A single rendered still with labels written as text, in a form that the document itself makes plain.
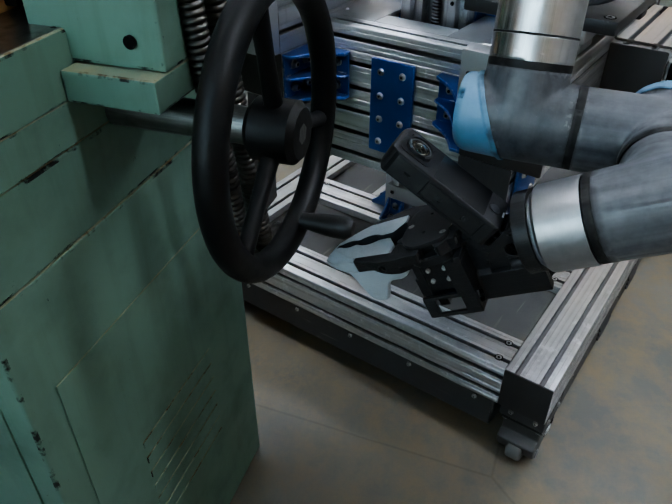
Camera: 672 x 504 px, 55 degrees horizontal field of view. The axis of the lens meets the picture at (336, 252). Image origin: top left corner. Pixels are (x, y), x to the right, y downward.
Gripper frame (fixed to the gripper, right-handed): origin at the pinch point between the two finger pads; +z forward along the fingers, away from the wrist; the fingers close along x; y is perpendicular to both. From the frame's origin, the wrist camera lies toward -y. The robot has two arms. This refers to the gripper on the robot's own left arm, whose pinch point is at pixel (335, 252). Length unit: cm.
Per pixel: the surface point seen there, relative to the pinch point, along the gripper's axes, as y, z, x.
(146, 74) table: -23.2, 5.1, -3.9
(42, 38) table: -29.6, 10.6, -6.4
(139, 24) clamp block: -26.8, 3.5, -3.1
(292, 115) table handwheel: -14.4, -3.2, 0.2
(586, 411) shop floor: 80, 3, 51
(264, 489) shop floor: 52, 50, 10
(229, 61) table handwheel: -21.7, -6.4, -8.0
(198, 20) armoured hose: -24.8, 0.9, 0.7
